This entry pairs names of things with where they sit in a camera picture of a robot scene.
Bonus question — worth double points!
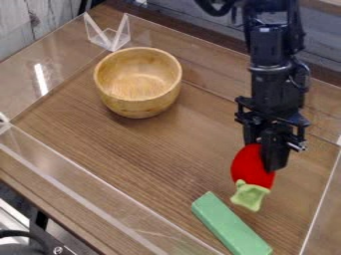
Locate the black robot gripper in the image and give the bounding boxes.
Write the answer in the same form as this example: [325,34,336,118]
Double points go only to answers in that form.
[236,64,311,172]

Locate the red plush strawberry toy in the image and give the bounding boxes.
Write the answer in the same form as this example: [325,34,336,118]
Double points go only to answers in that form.
[230,143,276,212]

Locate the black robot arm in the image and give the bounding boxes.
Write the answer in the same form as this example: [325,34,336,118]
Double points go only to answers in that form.
[194,0,311,172]

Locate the green rectangular block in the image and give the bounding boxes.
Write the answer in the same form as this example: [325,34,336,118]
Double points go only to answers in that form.
[190,191,273,255]

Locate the light wooden bowl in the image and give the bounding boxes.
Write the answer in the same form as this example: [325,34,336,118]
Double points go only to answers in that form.
[94,47,182,119]

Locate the black table leg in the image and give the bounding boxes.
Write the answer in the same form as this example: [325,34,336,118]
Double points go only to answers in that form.
[35,211,50,230]

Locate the clear acrylic corner bracket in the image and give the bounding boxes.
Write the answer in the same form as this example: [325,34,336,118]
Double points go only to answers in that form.
[83,13,131,52]

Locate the clear acrylic front wall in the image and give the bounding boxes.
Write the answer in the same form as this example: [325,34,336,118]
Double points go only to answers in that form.
[0,123,224,255]

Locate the black device with cable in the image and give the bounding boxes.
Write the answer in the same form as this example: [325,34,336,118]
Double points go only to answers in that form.
[0,226,78,255]

